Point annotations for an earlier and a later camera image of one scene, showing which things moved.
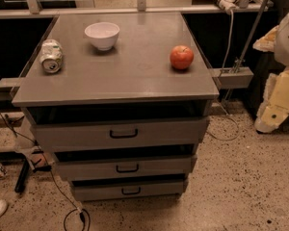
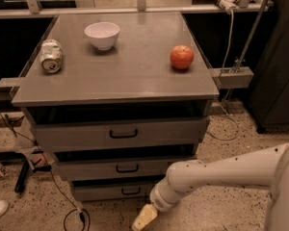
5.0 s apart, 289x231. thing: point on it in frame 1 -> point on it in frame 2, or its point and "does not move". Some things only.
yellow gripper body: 287,41 -> 158,198
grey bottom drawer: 98,190 does not move
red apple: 181,57 does not move
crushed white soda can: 51,56 does not move
